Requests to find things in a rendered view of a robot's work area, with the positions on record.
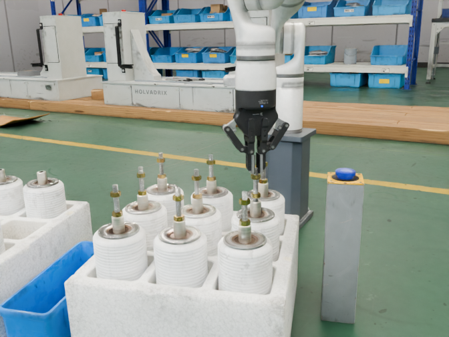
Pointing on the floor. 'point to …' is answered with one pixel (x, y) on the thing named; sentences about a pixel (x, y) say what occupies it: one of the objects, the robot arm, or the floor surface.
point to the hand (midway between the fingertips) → (255, 162)
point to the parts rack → (286, 21)
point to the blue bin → (45, 298)
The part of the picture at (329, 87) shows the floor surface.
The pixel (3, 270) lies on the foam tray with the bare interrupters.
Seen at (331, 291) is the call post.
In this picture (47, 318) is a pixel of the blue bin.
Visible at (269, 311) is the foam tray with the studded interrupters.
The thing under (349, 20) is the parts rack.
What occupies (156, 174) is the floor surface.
